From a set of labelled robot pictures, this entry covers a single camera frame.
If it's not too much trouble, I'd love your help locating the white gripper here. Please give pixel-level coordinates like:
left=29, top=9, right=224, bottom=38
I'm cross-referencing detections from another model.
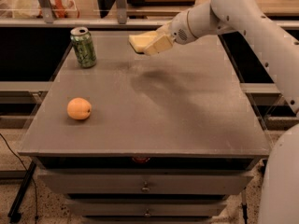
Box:
left=144, top=10, right=197, bottom=56

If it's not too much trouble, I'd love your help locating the yellow sponge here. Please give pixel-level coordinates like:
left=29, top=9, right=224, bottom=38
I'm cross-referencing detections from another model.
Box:
left=129, top=31, right=157, bottom=53

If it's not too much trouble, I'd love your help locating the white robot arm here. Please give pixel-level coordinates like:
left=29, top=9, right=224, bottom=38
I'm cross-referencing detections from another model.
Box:
left=144, top=0, right=299, bottom=224

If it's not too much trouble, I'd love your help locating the green soda can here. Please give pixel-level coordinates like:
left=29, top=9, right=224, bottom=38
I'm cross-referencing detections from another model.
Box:
left=70, top=27, right=96, bottom=68

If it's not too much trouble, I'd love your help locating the grey drawer cabinet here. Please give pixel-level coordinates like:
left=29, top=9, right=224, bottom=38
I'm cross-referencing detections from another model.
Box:
left=21, top=32, right=270, bottom=224

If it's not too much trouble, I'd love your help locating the orange fruit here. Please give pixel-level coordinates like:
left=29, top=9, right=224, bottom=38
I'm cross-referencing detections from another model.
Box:
left=67, top=98, right=92, bottom=120

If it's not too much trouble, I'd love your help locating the orange white plastic bag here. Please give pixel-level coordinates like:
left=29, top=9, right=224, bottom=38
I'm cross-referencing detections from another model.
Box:
left=12, top=0, right=79, bottom=19

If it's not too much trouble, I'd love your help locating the top drawer with knob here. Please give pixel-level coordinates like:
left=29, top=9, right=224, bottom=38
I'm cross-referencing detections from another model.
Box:
left=38, top=170, right=252, bottom=195

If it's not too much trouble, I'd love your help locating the drawer with knob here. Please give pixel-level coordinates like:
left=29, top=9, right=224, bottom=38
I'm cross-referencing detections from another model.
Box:
left=66, top=200, right=226, bottom=217
left=38, top=170, right=252, bottom=195

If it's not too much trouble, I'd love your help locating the black floor cable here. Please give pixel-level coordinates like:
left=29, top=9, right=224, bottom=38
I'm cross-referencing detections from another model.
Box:
left=0, top=133, right=39, bottom=224

